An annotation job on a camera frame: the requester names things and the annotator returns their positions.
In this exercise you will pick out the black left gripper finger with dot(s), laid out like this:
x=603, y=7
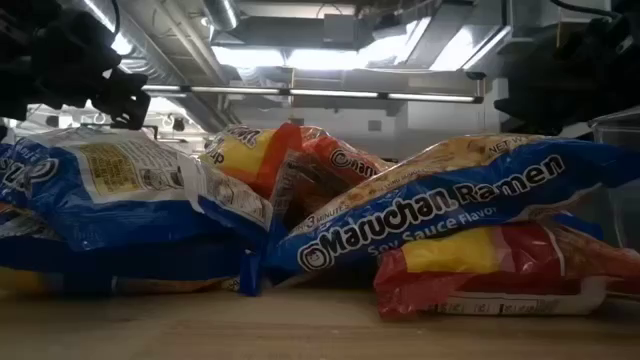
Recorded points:
x=127, y=85
x=131, y=114

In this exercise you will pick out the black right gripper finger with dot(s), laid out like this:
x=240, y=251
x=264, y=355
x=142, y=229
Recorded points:
x=545, y=125
x=525, y=104

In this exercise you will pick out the blue Maruchan ramen packet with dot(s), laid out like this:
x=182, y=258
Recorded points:
x=450, y=200
x=125, y=260
x=125, y=170

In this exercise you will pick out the red Maruchan ramen packet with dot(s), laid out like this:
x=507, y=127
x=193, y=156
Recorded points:
x=450, y=255

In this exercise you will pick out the clear plastic bin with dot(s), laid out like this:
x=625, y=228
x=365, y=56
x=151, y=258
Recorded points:
x=620, y=150

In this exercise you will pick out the long ceiling light strip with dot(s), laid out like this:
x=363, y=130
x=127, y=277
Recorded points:
x=325, y=93

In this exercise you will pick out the round metal air duct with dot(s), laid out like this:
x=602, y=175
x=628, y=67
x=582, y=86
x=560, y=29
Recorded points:
x=222, y=12

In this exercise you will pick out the gray wall vent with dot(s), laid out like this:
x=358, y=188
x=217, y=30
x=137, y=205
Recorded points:
x=375, y=125

